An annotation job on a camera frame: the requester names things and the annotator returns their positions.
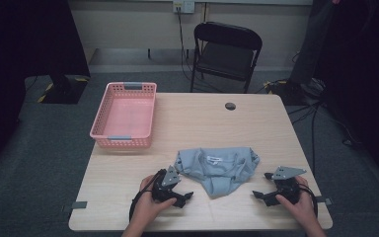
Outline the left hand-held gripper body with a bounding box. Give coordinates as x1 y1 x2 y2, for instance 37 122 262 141
151 165 183 202

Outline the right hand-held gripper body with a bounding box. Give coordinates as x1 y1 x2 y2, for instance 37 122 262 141
262 166 307 207

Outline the light blue printed t-shirt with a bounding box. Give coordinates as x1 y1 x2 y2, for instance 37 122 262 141
174 146 261 199

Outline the person's right hand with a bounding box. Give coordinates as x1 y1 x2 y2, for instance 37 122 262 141
274 176 318 228

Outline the person's left hand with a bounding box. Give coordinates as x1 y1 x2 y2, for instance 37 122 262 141
132 175 178 228

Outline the grey tape strip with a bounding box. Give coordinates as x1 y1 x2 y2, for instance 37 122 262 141
62 200 89 213
315 196 334 206

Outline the pink plastic basket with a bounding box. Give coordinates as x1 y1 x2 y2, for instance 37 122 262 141
89 81 158 149

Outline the black folding chair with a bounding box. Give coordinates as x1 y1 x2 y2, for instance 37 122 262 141
189 21 264 94

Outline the black stand base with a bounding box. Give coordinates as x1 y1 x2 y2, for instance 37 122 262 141
38 74 91 106

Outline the black curtain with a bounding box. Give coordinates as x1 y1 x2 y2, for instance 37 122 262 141
0 0 92 174

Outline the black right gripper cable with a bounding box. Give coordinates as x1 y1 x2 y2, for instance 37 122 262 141
296 182 319 219

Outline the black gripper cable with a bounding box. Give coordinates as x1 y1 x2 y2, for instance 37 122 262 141
128 168 167 222
296 182 319 219

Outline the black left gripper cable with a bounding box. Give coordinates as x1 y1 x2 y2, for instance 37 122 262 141
128 168 167 222

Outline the black floor cable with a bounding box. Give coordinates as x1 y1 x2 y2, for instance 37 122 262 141
287 100 325 176

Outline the black cable from wall socket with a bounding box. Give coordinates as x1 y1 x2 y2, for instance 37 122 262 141
177 9 208 90

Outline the white wall socket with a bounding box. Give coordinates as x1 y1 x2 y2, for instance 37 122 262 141
173 0 195 15

